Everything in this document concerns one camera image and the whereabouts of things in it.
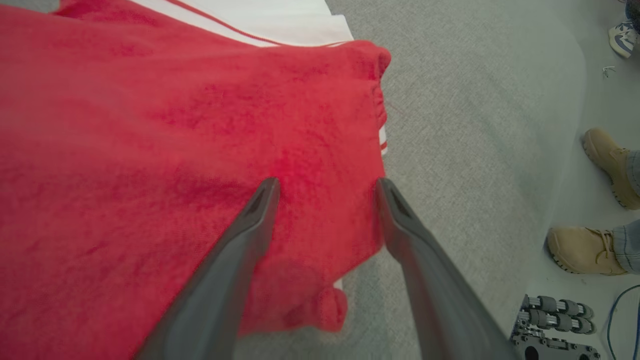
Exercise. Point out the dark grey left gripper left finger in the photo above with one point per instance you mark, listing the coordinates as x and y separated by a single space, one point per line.
220 290

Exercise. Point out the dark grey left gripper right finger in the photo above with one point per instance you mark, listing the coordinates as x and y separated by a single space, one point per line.
440 300

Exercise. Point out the red and white garment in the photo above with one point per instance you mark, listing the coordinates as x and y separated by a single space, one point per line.
150 150

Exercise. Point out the grey robot base with rollers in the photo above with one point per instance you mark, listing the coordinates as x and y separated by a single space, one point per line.
550 320

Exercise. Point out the tan suede boot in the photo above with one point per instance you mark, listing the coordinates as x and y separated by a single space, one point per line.
580 250
607 160

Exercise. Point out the blue jeans leg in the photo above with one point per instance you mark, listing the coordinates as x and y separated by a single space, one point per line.
634 172
627 247

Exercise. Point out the small white floor scrap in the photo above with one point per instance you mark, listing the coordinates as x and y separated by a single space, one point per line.
608 71

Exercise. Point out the white and blue sneaker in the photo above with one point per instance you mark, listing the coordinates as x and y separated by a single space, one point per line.
622 39

